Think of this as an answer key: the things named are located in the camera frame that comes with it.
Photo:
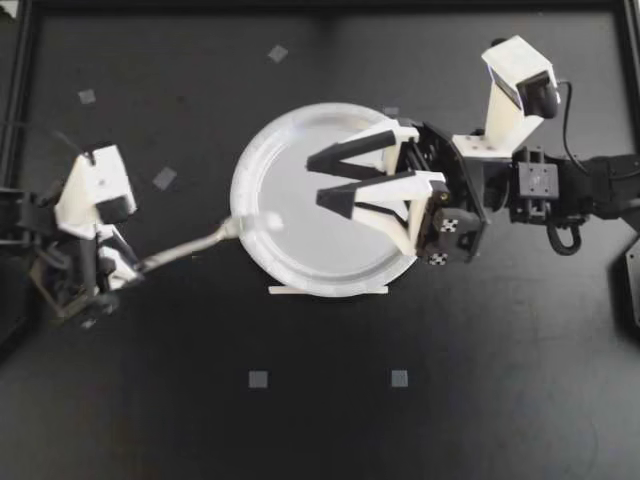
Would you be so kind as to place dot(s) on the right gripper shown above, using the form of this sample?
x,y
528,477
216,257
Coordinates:
x,y
465,200

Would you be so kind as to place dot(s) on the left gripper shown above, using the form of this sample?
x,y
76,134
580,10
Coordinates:
x,y
70,280

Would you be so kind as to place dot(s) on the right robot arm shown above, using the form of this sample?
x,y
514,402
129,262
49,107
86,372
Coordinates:
x,y
590,185

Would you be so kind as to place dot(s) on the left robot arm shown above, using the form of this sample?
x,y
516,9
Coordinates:
x,y
20,210

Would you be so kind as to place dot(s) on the white round plate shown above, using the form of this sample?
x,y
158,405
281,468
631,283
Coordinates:
x,y
280,260

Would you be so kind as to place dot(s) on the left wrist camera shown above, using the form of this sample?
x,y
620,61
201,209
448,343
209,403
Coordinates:
x,y
95,180

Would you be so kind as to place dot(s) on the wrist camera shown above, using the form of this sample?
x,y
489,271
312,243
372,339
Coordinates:
x,y
505,100
95,180

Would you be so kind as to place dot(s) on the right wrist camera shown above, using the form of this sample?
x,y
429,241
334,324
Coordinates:
x,y
505,100

